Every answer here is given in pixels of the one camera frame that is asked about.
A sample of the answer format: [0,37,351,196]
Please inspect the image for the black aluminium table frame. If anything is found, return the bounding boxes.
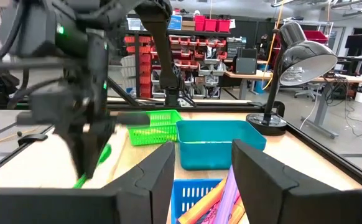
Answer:
[0,96,362,189]

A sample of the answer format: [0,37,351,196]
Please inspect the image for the black desk lamp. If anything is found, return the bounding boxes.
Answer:
[245,21,339,136]

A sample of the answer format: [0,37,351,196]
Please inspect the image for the red storage bin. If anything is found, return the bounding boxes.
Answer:
[204,18,218,32]
[194,15,206,32]
[216,19,231,34]

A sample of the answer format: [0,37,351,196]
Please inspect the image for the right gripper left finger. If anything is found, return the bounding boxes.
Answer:
[0,141,176,224]

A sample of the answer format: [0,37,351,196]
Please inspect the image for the white hanging cable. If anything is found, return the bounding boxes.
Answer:
[299,91,322,131]

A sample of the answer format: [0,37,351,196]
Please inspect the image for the blue sign board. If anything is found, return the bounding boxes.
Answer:
[167,14,183,31]

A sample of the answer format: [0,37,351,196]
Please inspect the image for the orange floor cable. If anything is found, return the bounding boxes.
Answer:
[0,127,40,146]

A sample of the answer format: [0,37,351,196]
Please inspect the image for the orange highlighter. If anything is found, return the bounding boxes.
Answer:
[177,177,228,224]
[228,195,247,224]

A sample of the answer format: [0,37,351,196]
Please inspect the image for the green plastic basket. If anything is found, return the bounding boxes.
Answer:
[126,109,183,146]

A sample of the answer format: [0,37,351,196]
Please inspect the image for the black computer monitor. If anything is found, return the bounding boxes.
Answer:
[344,33,362,57]

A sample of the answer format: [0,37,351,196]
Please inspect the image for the yellow cable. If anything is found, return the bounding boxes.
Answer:
[261,0,285,91]

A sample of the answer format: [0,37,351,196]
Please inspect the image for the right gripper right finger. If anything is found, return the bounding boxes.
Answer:
[231,139,362,224]

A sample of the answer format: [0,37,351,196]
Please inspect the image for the black and grey box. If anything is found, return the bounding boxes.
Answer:
[234,47,259,75]

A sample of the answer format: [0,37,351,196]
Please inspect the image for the wooden desk with grey legs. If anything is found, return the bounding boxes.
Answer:
[223,70,362,140]

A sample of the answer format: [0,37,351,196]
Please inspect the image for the black desk cables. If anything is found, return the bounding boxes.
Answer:
[323,76,362,138]

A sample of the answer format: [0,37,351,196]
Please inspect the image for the green highlighter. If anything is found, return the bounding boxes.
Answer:
[73,144,113,189]

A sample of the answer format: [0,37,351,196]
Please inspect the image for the wire rack with red bin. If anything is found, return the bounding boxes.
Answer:
[282,19,335,47]

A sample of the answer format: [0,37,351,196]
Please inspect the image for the teal plastic bin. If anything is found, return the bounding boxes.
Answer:
[176,120,267,171]

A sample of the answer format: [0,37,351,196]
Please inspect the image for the parts shelf with red bins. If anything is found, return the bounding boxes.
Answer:
[123,29,230,100]

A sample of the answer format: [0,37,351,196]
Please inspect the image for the pink highlighter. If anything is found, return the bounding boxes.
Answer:
[198,207,221,224]

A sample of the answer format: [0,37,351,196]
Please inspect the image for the blue plastic basket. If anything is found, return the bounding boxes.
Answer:
[170,178,224,224]

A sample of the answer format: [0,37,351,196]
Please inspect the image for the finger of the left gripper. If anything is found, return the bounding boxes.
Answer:
[87,124,117,164]
[53,130,96,180]

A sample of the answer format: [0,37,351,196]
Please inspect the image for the grey office chair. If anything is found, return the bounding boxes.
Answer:
[294,81,318,100]

